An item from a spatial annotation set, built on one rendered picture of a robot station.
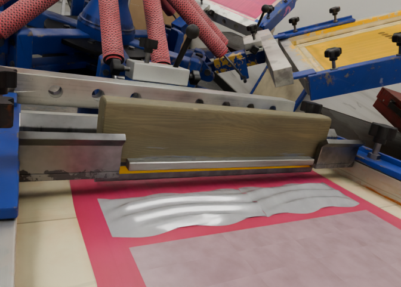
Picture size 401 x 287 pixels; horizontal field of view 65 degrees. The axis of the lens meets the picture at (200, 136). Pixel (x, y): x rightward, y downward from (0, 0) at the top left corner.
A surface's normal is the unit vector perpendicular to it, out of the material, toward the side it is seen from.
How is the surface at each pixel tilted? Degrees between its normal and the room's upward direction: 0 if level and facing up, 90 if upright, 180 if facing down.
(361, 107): 90
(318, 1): 90
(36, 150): 75
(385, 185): 90
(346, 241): 15
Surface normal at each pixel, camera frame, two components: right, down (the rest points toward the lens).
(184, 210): 0.37, -0.69
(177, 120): 0.46, 0.33
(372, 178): -0.87, -0.02
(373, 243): 0.18, -0.94
